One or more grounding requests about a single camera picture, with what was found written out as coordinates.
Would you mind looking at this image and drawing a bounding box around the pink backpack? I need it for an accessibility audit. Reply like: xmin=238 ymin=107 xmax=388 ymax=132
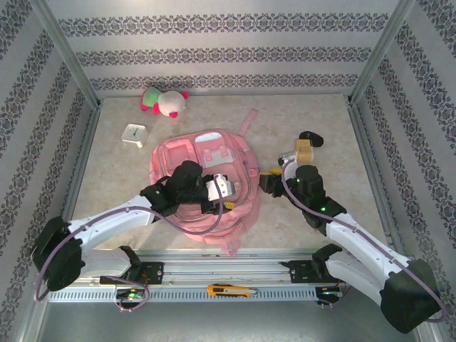
xmin=149 ymin=109 xmax=263 ymax=257

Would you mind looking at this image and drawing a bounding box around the wooden toy with black cap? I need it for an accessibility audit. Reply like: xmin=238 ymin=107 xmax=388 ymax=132
xmin=294 ymin=138 xmax=314 ymax=163

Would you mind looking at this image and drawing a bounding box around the black oval case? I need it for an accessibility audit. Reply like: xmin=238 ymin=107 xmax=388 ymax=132
xmin=298 ymin=130 xmax=325 ymax=147

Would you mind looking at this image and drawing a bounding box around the white square alarm clock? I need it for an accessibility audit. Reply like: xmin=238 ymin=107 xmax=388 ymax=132
xmin=121 ymin=123 xmax=149 ymax=149

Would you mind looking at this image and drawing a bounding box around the yellow utility knife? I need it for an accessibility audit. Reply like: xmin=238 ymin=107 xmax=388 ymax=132
xmin=207 ymin=284 xmax=259 ymax=298

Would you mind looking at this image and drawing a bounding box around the white pink green plush toy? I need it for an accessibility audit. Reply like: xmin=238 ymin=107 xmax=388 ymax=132
xmin=140 ymin=86 xmax=190 ymax=120

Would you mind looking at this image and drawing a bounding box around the green-lit circuit board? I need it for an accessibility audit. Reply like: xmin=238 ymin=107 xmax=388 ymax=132
xmin=115 ymin=289 xmax=147 ymax=301
xmin=318 ymin=286 xmax=343 ymax=299

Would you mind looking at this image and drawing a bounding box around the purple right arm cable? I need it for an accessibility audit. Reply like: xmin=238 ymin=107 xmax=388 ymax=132
xmin=279 ymin=158 xmax=448 ymax=324

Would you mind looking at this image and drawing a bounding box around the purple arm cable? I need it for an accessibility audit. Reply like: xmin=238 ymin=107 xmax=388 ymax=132
xmin=33 ymin=176 xmax=229 ymax=303
xmin=279 ymin=158 xmax=448 ymax=324

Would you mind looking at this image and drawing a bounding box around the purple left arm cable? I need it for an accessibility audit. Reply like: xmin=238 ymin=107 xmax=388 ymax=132
xmin=33 ymin=176 xmax=229 ymax=303

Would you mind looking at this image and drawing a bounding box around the aluminium linear rail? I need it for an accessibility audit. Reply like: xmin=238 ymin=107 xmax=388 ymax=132
xmin=85 ymin=248 xmax=418 ymax=286

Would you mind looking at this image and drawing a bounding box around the aluminium table side rail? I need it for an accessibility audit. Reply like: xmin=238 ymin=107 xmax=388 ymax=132
xmin=348 ymin=103 xmax=396 ymax=247
xmin=60 ymin=106 xmax=103 ymax=229

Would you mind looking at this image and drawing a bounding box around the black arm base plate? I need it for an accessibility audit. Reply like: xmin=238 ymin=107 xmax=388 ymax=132
xmin=99 ymin=261 xmax=165 ymax=286
xmin=280 ymin=259 xmax=348 ymax=284

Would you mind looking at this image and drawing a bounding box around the slotted metal cable duct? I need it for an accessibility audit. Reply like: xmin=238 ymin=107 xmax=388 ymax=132
xmin=47 ymin=286 xmax=318 ymax=304

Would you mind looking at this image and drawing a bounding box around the aluminium frame post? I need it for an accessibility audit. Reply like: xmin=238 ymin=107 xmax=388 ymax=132
xmin=30 ymin=0 xmax=103 ymax=110
xmin=347 ymin=0 xmax=418 ymax=106

